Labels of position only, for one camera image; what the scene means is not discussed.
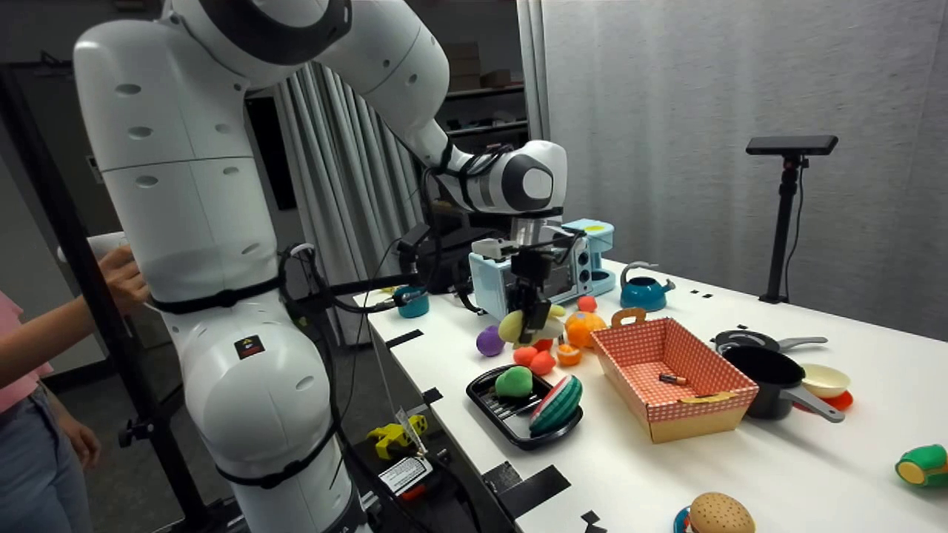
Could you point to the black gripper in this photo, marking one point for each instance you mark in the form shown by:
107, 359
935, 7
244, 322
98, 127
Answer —
534, 268

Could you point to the yellow banana plush toy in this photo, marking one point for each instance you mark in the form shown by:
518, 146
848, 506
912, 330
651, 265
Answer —
510, 327

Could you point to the person forearm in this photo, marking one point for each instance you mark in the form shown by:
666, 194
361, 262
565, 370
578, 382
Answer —
49, 340

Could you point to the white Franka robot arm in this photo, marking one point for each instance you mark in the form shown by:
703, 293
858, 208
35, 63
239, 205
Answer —
196, 197

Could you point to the small red toy tomato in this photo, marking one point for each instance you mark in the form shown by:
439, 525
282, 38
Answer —
525, 352
544, 361

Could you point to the orange toy fruit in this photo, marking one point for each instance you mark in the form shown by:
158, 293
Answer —
586, 330

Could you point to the light blue toy oven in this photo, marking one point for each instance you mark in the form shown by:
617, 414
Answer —
587, 262

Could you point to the green plush toy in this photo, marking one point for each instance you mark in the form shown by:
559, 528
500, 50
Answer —
515, 382

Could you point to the watermelon slice plush toy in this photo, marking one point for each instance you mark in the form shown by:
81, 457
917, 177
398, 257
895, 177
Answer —
560, 404

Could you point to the teal toy kettle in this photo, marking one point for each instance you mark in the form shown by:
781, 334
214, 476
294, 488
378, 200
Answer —
643, 291

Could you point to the orange checkered box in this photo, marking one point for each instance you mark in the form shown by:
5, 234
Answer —
691, 404

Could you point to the white red label box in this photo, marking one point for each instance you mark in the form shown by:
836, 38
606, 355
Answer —
406, 475

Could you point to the grey toy pan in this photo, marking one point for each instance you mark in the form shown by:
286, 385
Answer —
750, 337

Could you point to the black toy pot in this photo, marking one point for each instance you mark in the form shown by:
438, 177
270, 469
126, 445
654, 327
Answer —
765, 374

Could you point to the toy burger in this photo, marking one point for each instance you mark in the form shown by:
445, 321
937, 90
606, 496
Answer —
720, 513

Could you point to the cream toy bowl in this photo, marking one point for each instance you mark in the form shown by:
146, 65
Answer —
826, 379

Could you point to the red toy plate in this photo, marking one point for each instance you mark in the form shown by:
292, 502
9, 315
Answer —
843, 399

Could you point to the green yellow toy vegetable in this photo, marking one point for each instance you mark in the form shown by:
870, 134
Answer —
923, 466

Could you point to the person hand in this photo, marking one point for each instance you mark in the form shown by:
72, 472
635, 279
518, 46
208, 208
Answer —
122, 279

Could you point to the small red ball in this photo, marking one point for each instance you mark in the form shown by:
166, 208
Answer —
587, 302

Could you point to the purple ball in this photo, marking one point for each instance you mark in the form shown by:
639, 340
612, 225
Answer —
489, 340

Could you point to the small orange cup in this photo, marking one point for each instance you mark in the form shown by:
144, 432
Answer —
571, 355

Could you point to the teal cup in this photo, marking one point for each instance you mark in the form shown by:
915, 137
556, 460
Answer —
412, 302

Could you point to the small brown item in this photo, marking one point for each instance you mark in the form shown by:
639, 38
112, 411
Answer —
673, 376

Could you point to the black tape patch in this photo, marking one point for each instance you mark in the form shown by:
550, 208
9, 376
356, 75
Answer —
529, 487

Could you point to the yellow clamp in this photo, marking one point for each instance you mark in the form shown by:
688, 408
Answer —
395, 432

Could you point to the blue jeans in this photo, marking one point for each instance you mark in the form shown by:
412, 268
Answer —
39, 475

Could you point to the black camera stand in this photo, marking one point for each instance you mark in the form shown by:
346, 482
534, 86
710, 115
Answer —
787, 197

